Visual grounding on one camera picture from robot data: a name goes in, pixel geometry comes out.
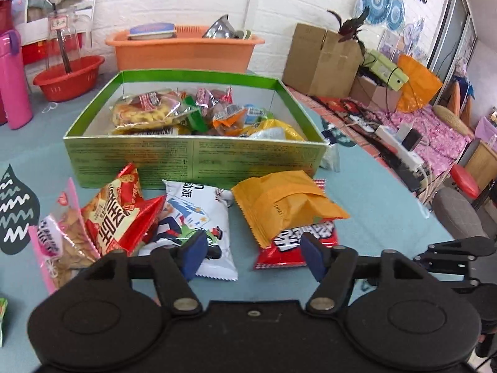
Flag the medium blue paper fan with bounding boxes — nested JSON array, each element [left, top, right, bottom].
[[388, 0, 405, 32]]

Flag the green cardboard box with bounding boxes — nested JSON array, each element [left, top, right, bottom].
[[63, 71, 329, 190]]

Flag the red plastic basin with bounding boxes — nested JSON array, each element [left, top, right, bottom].
[[33, 55, 105, 102]]

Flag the green shoe box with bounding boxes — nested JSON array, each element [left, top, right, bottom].
[[365, 48, 410, 92]]

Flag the orange bag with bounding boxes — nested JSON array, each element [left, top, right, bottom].
[[396, 54, 444, 113]]

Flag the black charger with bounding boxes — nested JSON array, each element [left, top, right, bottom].
[[402, 128, 422, 152]]

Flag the teal patterned tablecloth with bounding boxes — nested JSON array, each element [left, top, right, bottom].
[[0, 70, 459, 373]]

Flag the orange snack packet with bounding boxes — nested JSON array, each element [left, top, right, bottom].
[[231, 170, 350, 248]]

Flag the clear plastic bag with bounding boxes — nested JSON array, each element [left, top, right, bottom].
[[321, 142, 341, 173]]

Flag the pile of assorted snacks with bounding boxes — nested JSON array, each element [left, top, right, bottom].
[[111, 86, 307, 140]]

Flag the framed picture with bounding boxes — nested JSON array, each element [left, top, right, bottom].
[[378, 29, 401, 61]]

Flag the large cardboard box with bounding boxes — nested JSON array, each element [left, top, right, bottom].
[[283, 23, 364, 98]]

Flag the purple leafy plant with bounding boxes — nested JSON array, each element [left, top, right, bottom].
[[327, 8, 370, 53]]

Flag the small cardboard box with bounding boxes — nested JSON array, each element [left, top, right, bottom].
[[349, 75, 404, 113]]

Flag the red white-lettered snack packet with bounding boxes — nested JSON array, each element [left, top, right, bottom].
[[253, 179, 338, 271]]

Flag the steel pot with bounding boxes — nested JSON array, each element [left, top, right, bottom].
[[202, 15, 237, 40]]

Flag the green snack packet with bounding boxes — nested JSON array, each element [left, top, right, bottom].
[[0, 297, 9, 348]]

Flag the orange plastic basin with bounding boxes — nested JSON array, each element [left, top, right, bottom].
[[105, 26, 266, 74]]

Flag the red stool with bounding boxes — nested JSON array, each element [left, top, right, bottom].
[[450, 164, 481, 199]]

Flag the blue round plate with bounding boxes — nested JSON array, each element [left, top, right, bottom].
[[127, 23, 175, 41]]

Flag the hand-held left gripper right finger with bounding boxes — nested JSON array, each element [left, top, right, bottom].
[[300, 232, 424, 315]]

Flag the pink thermos bottle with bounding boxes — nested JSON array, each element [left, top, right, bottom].
[[0, 30, 34, 130]]

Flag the red yellow chip packet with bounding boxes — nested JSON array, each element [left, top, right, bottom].
[[80, 162, 167, 257]]

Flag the blue white paper ornaments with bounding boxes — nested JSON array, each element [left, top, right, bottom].
[[404, 17, 426, 48]]

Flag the clear glass jar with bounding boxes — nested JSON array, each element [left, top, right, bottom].
[[47, 11, 93, 74]]

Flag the red plaid cloth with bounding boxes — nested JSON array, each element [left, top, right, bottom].
[[287, 85, 394, 157]]

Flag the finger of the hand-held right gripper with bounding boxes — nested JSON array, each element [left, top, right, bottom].
[[413, 254, 482, 294], [427, 236, 497, 259]]

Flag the pink floral bed sheet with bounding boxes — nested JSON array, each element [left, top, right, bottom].
[[372, 103, 476, 188]]

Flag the red envelopes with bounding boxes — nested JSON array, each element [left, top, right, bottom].
[[326, 99, 362, 116]]

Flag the wooden cabinet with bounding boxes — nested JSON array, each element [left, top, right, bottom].
[[464, 140, 497, 191]]

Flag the white cartoon snack packet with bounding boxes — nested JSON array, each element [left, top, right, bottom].
[[138, 179, 238, 281]]

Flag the glass sliding door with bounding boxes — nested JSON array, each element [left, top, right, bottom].
[[427, 0, 479, 106]]

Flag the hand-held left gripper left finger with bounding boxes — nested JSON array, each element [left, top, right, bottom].
[[78, 228, 209, 317]]

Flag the white wall pipe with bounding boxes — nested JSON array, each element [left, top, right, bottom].
[[244, 0, 260, 36]]

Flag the woven straw cushion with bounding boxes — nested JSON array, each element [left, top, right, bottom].
[[433, 104, 475, 137]]

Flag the red box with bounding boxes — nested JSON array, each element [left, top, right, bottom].
[[21, 33, 84, 66]]

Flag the pink biscuit packet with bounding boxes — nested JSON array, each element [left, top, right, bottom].
[[28, 178, 102, 295]]

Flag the grey stool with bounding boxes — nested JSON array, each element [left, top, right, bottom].
[[432, 187, 488, 240]]

